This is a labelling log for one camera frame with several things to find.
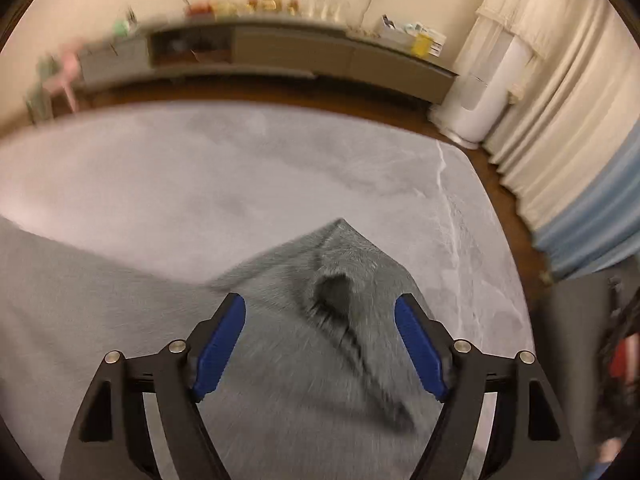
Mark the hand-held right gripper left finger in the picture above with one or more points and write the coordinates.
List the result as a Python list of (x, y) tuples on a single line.
[(220, 345)]

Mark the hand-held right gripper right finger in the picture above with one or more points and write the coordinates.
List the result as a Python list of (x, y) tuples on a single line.
[(420, 350)]

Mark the grey pants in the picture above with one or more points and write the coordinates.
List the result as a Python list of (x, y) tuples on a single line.
[(280, 360)]

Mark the black red bag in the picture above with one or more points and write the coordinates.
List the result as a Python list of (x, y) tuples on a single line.
[(622, 360)]

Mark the blue curtain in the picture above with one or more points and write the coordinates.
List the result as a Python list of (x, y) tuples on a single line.
[(590, 230)]

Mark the white air purifier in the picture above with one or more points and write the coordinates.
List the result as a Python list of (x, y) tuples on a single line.
[(475, 105)]

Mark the cream curtain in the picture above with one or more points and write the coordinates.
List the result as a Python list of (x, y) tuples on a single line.
[(565, 85)]

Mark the yellow packet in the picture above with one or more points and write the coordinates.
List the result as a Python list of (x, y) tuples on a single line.
[(421, 44)]

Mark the green chair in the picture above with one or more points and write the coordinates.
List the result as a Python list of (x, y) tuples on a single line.
[(42, 95)]

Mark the white box of papers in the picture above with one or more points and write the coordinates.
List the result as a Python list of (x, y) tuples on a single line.
[(400, 35)]

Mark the pink chair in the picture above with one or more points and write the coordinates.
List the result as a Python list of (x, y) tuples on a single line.
[(70, 65)]

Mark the row of red gold ornaments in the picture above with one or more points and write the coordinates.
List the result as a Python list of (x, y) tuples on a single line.
[(240, 7)]

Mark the group of clear glass bottles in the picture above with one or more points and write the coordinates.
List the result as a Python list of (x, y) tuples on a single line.
[(325, 6)]

